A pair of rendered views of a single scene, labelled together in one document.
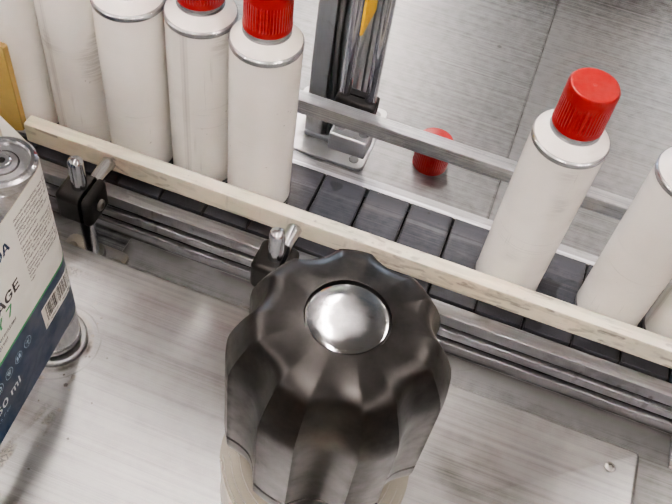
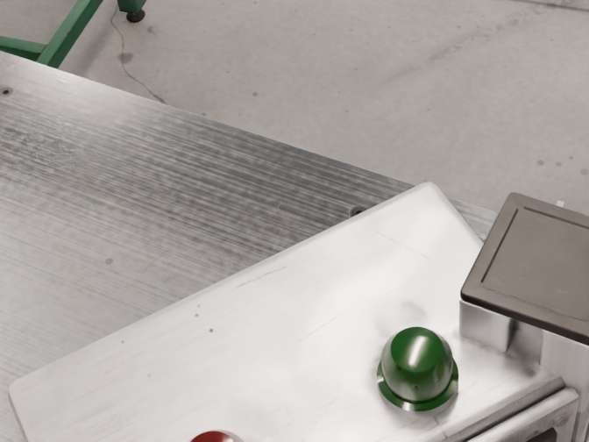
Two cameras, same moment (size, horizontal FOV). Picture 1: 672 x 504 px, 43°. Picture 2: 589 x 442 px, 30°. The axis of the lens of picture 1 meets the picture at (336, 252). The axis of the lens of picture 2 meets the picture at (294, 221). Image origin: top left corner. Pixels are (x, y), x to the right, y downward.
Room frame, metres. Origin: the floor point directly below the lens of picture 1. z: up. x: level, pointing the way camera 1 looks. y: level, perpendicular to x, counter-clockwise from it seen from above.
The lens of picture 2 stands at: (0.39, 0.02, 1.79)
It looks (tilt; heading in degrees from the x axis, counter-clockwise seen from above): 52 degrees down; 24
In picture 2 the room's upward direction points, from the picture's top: 10 degrees counter-clockwise
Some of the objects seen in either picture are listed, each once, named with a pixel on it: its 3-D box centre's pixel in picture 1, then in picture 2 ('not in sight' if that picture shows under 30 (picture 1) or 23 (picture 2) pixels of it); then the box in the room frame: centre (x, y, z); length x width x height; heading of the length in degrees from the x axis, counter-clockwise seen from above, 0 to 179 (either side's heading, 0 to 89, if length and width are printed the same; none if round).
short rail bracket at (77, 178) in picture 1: (96, 196); not in sight; (0.41, 0.19, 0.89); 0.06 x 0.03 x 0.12; 168
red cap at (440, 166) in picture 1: (433, 150); not in sight; (0.57, -0.07, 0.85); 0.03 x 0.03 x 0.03
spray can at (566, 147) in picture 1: (544, 193); not in sight; (0.42, -0.14, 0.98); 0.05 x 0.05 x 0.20
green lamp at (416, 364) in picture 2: not in sight; (416, 364); (0.56, 0.06, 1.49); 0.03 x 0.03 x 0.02
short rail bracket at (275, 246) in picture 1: (275, 279); not in sight; (0.37, 0.04, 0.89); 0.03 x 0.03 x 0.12; 78
